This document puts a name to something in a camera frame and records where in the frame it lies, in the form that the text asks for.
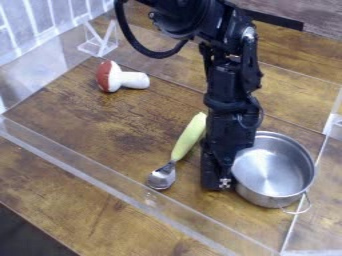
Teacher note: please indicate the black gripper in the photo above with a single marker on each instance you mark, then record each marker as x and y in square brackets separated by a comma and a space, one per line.
[230, 132]

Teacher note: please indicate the green handled metal spoon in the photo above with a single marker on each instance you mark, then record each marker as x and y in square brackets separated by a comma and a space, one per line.
[162, 178]

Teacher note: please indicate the stainless steel pot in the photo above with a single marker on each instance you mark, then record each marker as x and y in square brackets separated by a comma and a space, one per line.
[274, 173]

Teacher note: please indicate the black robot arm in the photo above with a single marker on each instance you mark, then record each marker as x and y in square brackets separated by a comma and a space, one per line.
[228, 43]

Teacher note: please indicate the red white toy mushroom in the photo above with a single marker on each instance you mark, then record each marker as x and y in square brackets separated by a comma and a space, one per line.
[112, 78]

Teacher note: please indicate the black strip on table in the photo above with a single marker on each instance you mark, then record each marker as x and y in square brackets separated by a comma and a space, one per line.
[275, 20]

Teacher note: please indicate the clear acrylic enclosure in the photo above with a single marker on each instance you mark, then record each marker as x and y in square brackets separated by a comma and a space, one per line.
[78, 149]

